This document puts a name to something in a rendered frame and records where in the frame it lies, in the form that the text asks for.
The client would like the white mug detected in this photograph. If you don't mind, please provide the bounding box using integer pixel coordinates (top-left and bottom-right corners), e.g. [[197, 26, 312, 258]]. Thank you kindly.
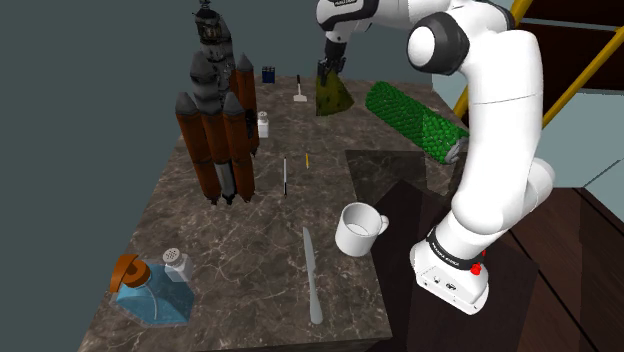
[[334, 202, 390, 258]]

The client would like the green bumpy roll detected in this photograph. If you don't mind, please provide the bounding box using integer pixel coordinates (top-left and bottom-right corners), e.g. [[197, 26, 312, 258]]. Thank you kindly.
[[364, 80, 471, 166]]

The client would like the grey knife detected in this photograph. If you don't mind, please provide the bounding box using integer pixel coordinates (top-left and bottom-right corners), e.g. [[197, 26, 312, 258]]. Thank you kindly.
[[302, 226, 324, 326]]

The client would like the brown and grey rocket model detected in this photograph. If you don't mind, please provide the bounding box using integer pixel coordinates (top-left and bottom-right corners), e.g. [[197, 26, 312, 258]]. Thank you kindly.
[[174, 0, 261, 206]]

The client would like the dark robot stand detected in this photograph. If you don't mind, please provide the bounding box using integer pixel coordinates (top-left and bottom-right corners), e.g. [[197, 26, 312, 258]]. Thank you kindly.
[[368, 179, 540, 352]]

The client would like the white spatula with black handle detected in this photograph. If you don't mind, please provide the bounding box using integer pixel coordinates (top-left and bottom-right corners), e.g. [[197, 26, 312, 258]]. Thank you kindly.
[[293, 74, 309, 104]]

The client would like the clear shaker with silver lid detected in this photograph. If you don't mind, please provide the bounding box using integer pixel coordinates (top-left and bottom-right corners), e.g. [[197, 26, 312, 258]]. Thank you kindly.
[[162, 247, 194, 283]]

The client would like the yellow railing staircase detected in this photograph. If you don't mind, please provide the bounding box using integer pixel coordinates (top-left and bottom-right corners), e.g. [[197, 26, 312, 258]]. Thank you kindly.
[[452, 0, 624, 130]]

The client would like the blue bottle with brown cap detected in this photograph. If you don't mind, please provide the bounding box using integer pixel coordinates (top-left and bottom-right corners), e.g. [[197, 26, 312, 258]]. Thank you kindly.
[[108, 253, 196, 326]]

